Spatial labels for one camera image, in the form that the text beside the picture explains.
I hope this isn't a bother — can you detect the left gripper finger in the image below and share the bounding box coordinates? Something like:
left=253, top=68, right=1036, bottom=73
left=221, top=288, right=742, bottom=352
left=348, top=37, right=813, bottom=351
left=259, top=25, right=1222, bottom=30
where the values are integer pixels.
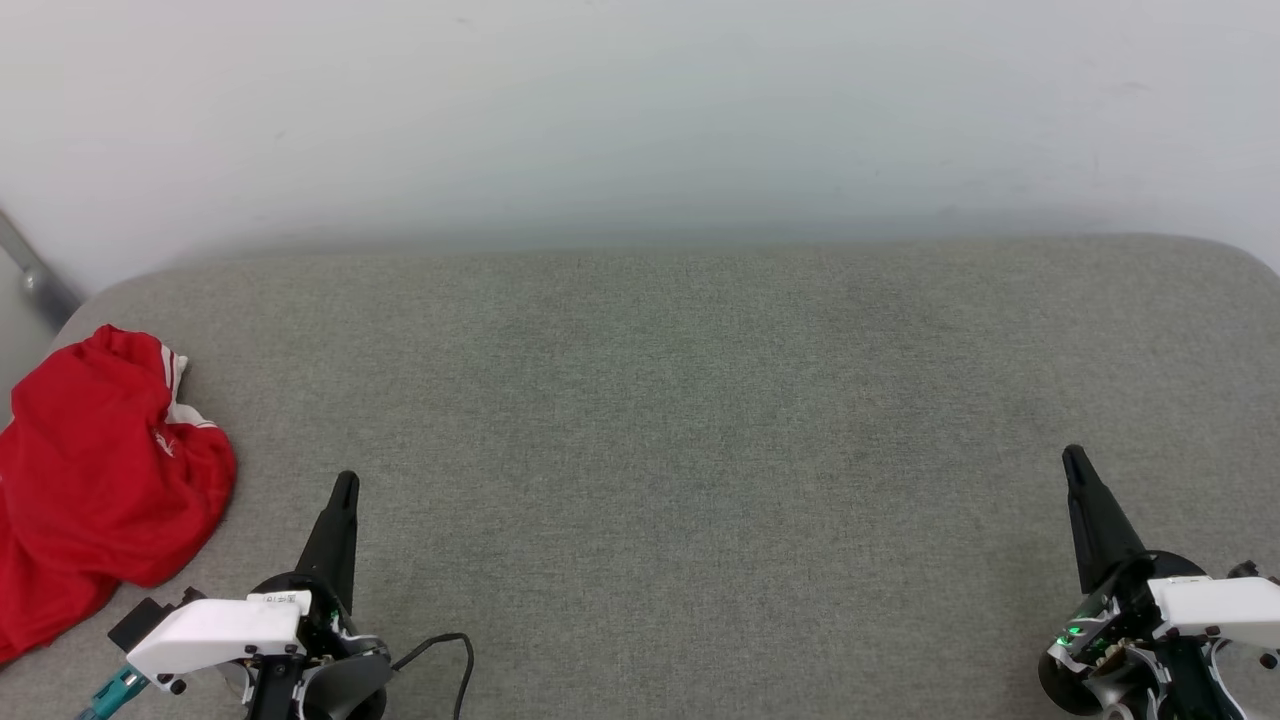
left=296, top=471, right=348, bottom=601
left=335, top=471, right=360, bottom=611

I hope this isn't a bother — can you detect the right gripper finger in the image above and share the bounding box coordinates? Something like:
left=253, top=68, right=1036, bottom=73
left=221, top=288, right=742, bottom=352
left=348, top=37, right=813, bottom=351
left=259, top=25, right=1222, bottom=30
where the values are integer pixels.
left=1063, top=446, right=1116, bottom=596
left=1074, top=446, right=1151, bottom=581

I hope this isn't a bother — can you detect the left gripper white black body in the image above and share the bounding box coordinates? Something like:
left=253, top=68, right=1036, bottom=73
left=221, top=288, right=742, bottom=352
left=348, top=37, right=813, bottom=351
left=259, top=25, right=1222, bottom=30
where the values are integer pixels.
left=125, top=572, right=391, bottom=720

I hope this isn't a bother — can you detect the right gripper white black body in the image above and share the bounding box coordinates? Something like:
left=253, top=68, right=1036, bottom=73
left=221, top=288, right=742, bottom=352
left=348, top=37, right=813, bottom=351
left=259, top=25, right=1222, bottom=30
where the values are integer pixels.
left=1050, top=555, right=1280, bottom=720

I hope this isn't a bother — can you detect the red white basketball jersey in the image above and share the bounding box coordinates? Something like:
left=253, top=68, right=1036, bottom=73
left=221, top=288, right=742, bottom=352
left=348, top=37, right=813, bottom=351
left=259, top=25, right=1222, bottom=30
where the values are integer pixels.
left=0, top=325, right=239, bottom=666

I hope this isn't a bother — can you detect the grey metal pole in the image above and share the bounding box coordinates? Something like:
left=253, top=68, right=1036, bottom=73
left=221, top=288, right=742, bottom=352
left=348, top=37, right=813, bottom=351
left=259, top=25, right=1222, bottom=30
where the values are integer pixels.
left=0, top=208, right=83, bottom=331

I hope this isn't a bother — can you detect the left camera cable teal connector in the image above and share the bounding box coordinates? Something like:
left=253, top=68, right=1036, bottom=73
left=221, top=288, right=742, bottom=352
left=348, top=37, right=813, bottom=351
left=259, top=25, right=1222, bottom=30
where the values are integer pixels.
left=78, top=664, right=153, bottom=720

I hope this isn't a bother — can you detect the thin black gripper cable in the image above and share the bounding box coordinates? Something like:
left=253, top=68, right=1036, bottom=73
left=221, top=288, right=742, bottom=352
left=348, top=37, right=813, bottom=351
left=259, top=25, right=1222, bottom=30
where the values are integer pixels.
left=390, top=632, right=476, bottom=720

